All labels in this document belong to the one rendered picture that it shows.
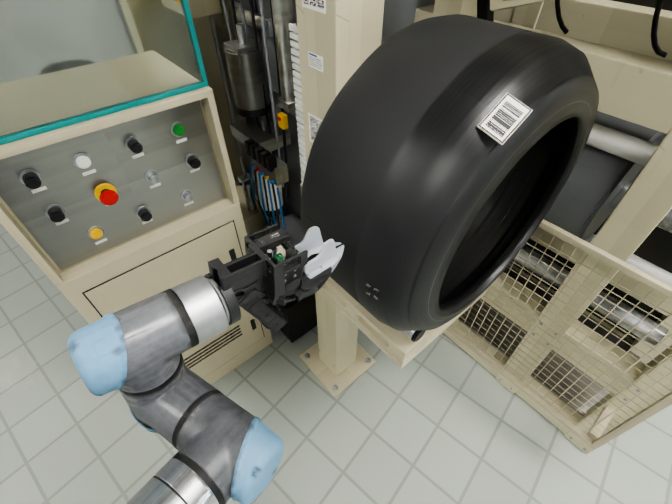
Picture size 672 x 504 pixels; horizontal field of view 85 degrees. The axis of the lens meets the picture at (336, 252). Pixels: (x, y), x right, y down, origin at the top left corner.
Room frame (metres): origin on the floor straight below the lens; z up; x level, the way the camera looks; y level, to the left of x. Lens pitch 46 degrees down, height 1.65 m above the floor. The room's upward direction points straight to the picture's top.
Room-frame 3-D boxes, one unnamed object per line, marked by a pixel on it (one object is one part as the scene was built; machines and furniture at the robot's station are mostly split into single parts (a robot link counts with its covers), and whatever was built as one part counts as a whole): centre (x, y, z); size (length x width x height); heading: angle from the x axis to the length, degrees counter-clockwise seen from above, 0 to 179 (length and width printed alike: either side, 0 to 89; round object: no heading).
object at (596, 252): (0.72, -0.59, 0.65); 0.90 x 0.02 x 0.70; 40
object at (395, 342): (0.59, -0.08, 0.83); 0.36 x 0.09 x 0.06; 40
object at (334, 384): (0.86, -0.01, 0.01); 0.27 x 0.27 x 0.02; 40
